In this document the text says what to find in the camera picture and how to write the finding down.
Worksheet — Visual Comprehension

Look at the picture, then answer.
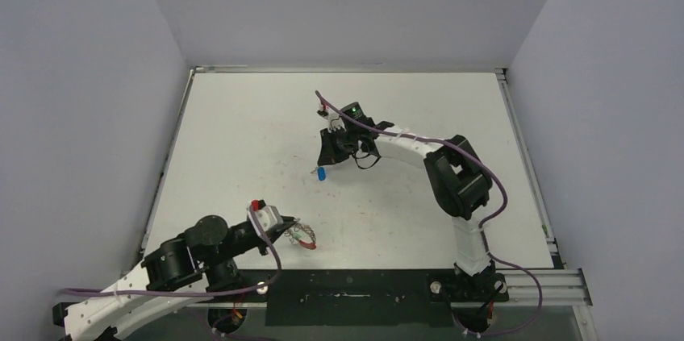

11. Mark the blue capped key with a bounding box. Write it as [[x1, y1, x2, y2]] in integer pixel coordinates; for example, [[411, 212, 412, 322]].
[[311, 166, 327, 181]]

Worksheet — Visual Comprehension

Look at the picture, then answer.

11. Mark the purple cable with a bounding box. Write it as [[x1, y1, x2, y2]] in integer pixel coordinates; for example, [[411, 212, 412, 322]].
[[315, 89, 544, 339], [60, 213, 283, 298]]

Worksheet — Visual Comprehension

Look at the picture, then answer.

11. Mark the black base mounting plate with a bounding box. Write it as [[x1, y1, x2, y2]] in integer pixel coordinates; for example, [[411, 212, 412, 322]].
[[206, 268, 509, 333]]

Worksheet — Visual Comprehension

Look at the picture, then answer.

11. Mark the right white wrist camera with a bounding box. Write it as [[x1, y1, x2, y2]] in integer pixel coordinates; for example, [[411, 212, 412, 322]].
[[317, 104, 345, 132]]

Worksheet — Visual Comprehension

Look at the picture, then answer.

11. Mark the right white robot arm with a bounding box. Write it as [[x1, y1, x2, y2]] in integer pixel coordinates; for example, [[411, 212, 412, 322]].
[[317, 102, 493, 300]]

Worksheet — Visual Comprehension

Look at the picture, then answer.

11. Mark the aluminium table frame rail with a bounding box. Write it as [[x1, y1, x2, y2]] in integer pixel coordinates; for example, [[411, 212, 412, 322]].
[[144, 69, 590, 309]]

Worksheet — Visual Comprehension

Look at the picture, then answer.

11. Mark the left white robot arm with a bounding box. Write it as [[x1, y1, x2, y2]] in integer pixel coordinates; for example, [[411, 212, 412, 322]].
[[52, 200, 299, 340]]

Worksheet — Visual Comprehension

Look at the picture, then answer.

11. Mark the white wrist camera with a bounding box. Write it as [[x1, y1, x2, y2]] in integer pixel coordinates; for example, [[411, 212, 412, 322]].
[[247, 200, 284, 233], [317, 104, 345, 132]]

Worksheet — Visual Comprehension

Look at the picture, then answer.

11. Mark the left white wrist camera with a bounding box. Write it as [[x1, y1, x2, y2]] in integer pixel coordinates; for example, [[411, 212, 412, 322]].
[[247, 200, 284, 233]]

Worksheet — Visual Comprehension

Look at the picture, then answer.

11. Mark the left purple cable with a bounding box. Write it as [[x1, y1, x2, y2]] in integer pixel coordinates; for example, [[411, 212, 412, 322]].
[[60, 213, 283, 298]]

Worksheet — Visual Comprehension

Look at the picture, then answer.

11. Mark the metal keyring with red handle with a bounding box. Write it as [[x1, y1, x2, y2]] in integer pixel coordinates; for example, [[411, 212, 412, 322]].
[[284, 222, 317, 251]]

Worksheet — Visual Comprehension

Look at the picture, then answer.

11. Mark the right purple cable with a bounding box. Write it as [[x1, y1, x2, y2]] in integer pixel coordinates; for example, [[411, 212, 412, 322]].
[[315, 89, 544, 339]]

